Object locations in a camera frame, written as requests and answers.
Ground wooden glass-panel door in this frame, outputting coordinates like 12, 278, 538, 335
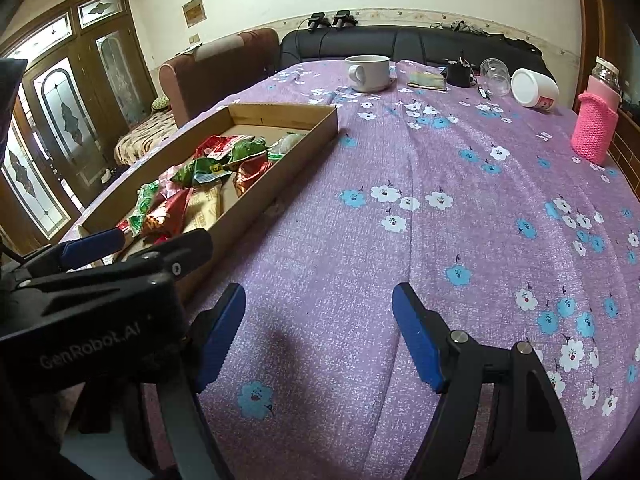
0, 0, 158, 246

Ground white jar with red label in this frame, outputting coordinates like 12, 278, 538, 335
510, 67, 560, 111

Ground green yellow-label snack packet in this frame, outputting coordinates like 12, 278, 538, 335
170, 157, 233, 186

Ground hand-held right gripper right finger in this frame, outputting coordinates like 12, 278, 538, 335
391, 282, 583, 480

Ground white red green snack packet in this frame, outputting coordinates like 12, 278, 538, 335
117, 182, 161, 236

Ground grey cloth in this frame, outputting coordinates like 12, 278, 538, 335
435, 20, 488, 37

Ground brown armchair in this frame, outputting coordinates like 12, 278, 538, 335
159, 27, 280, 128

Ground white mug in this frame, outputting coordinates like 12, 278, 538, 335
345, 54, 398, 94

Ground beige snack packet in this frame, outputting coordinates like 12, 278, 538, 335
182, 185, 223, 233

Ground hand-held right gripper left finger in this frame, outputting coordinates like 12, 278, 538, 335
154, 282, 247, 480

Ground purple floral tablecloth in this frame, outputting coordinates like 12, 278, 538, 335
60, 59, 640, 480

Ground shallow cardboard box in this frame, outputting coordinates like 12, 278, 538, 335
62, 102, 341, 306

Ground jar in pink knitted sleeve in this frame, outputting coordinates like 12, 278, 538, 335
571, 56, 622, 166

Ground black container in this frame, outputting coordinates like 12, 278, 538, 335
445, 50, 475, 88

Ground black leather sofa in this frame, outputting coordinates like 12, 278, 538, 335
279, 24, 556, 83

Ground brown patterned blanket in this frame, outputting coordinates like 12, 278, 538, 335
114, 109, 178, 167

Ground yellow wall calendar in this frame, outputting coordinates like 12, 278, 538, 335
182, 0, 206, 28

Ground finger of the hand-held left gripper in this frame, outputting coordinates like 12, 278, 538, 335
14, 228, 130, 282
20, 228, 214, 295

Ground clear glass cup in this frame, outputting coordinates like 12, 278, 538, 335
479, 57, 513, 97

